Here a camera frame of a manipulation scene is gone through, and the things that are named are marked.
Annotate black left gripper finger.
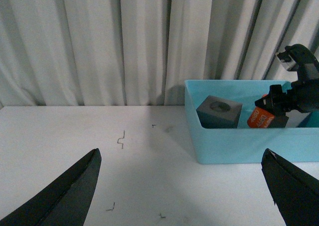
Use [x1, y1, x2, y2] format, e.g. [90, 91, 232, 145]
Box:
[0, 149, 101, 226]

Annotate blue plastic box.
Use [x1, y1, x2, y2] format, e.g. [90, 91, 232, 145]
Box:
[185, 80, 319, 164]

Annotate gray cube with round hole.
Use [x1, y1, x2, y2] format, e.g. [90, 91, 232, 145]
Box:
[196, 95, 243, 129]

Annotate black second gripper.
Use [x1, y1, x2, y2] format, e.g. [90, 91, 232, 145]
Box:
[255, 80, 319, 116]

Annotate orange cylinder part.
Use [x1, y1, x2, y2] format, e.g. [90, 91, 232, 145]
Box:
[247, 94, 275, 128]

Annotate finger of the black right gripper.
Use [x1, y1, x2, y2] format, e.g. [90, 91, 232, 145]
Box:
[261, 149, 319, 226]

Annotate white pleated curtain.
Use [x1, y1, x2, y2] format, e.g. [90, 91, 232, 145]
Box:
[0, 0, 319, 107]

